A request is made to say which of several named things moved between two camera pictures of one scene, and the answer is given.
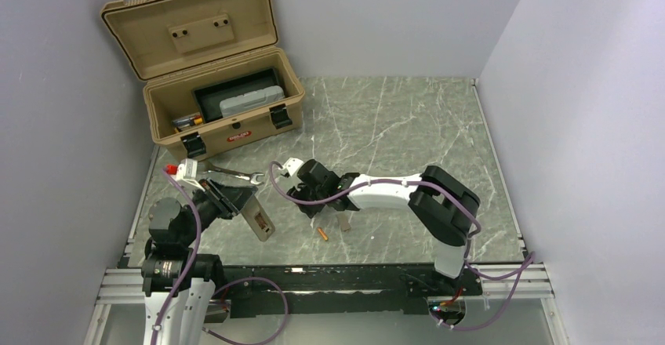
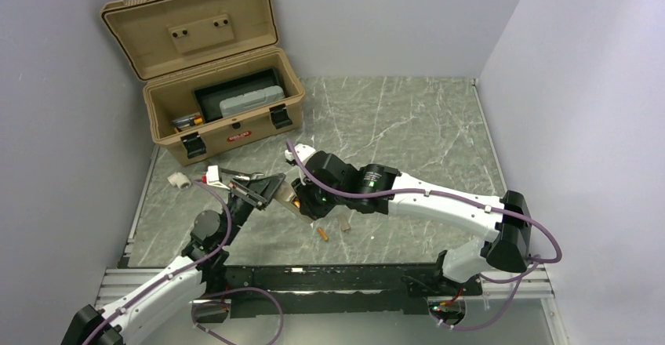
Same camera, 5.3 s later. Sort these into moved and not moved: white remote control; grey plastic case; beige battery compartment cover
Moved: white remote control
Not moved: beige battery compartment cover; grey plastic case
